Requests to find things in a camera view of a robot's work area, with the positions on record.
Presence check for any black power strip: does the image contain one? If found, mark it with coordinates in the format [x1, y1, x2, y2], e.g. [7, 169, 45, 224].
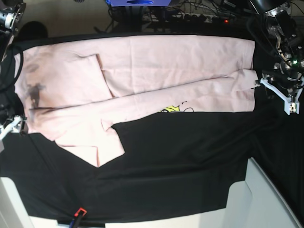
[143, 12, 230, 24]

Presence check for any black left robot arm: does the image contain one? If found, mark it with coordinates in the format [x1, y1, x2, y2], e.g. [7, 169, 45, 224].
[247, 0, 304, 115]

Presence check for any red blue tool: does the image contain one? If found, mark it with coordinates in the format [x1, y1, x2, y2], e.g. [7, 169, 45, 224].
[69, 208, 87, 228]

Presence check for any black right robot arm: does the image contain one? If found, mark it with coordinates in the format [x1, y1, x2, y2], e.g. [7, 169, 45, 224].
[0, 0, 26, 141]

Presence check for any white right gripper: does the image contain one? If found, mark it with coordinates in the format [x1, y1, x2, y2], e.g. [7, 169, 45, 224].
[0, 115, 29, 140]

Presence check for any pale pink T-shirt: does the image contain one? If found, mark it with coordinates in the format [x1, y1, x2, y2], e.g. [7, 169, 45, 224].
[14, 35, 257, 167]

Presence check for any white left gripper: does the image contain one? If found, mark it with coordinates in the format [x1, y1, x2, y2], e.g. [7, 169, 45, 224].
[255, 73, 304, 115]

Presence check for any black table cloth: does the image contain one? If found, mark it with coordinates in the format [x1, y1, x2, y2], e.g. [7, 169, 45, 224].
[0, 32, 304, 224]

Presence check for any blue plastic base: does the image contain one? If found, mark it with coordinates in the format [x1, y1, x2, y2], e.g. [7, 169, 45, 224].
[106, 0, 180, 7]

